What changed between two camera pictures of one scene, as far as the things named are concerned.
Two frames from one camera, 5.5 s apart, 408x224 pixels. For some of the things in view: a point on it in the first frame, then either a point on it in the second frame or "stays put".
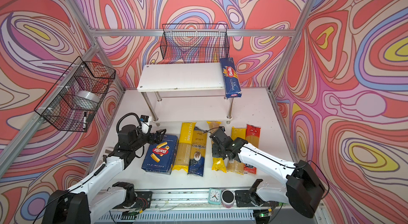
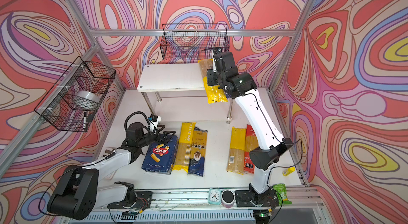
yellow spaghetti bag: [218, 163] -> [214, 94]
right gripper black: [214, 151] -> [211, 81]
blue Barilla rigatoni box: [160, 157] stays put
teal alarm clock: [214, 196] stays put
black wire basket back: [195, 41] stays put
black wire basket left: [73, 102] stays put
